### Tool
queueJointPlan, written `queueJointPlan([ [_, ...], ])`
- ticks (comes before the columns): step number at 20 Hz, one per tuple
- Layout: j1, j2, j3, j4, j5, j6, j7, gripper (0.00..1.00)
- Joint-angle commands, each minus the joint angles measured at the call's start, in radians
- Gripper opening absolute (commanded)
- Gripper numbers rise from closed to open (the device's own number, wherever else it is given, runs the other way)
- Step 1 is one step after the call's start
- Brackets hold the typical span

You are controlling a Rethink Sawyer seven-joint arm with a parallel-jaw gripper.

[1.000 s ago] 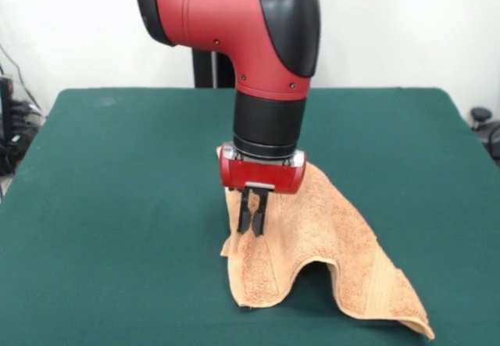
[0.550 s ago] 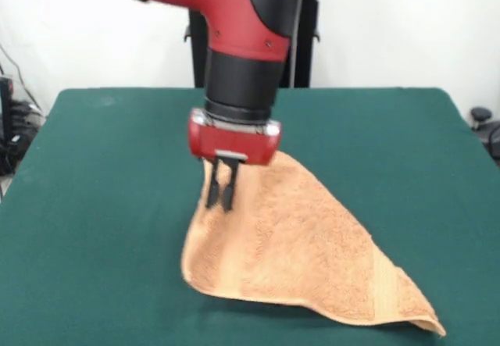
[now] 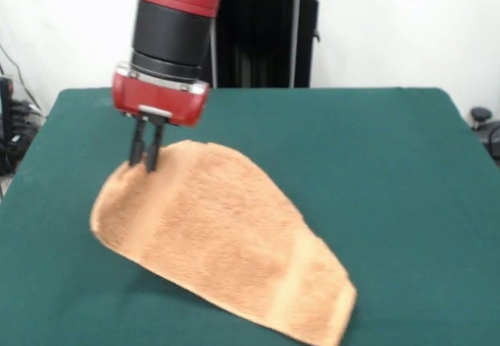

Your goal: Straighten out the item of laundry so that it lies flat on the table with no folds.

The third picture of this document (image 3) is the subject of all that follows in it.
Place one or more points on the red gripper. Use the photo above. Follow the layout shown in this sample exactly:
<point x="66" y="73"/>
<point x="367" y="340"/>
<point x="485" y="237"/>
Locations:
<point x="164" y="102"/>

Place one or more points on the orange terry towel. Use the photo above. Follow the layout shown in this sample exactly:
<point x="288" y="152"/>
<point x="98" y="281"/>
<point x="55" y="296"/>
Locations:
<point x="218" y="225"/>

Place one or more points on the black electronics box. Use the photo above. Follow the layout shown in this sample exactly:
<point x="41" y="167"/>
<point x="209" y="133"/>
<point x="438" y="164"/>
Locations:
<point x="7" y="108"/>

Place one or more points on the dark green tablecloth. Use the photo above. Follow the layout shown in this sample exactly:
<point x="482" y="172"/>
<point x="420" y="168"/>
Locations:
<point x="390" y="166"/>

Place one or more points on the black office chair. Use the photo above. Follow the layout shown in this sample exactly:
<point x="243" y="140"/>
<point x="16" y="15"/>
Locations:
<point x="486" y="127"/>

